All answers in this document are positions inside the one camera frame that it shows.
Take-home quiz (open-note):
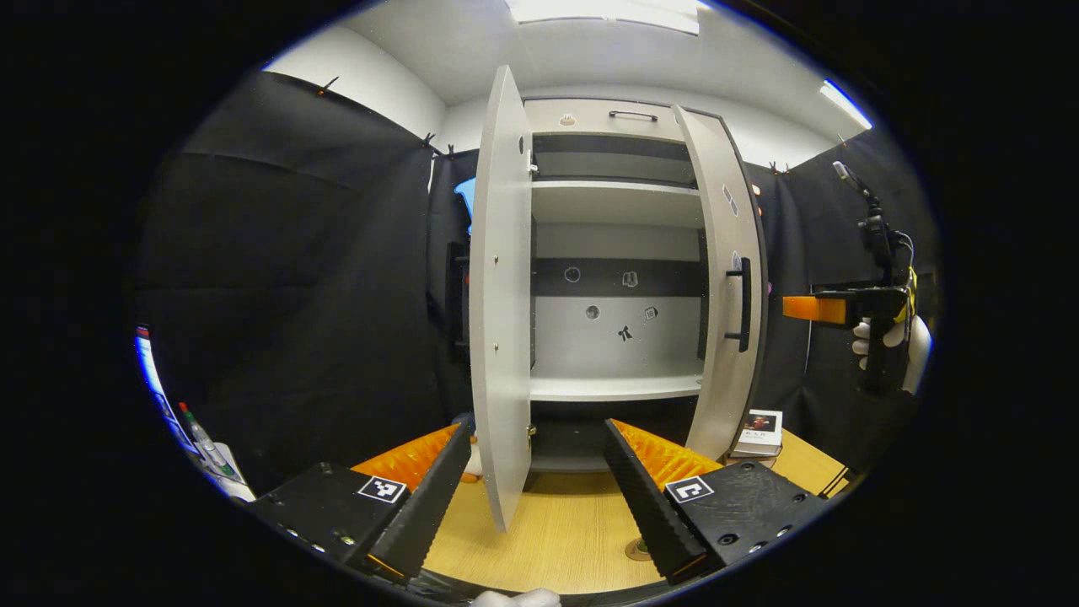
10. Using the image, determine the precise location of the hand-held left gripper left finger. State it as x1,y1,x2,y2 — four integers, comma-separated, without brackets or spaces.
249,422,473,583

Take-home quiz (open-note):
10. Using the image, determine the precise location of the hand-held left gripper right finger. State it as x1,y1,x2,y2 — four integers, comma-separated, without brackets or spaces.
603,419,831,584

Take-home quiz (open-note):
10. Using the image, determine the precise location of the white cabinet door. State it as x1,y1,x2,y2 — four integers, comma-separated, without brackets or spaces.
468,66,534,534
672,104,770,463

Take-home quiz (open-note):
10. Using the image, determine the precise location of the white cabinet shelf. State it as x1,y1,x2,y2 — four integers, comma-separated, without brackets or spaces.
531,181,705,228
529,375,705,402

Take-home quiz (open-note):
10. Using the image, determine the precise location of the white and grey cabinet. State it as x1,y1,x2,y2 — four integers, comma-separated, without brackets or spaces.
523,97,772,494

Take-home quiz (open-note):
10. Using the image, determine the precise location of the white cabinet drawer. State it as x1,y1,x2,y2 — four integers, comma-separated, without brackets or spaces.
524,99,685,142

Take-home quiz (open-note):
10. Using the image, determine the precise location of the book with pictured cover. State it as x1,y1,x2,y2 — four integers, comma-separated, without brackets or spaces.
732,409,785,458

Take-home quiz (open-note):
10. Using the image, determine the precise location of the narrow ceiling light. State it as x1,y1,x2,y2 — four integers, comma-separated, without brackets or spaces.
822,80,873,130

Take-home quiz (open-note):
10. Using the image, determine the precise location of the black backdrop cloth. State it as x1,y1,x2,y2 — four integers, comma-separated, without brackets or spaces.
126,70,941,494

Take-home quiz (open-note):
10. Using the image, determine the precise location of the lit screen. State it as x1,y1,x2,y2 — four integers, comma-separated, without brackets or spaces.
135,327,207,460

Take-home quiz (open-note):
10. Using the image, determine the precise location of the black door handle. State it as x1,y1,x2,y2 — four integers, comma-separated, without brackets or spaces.
447,242,471,359
725,257,753,353

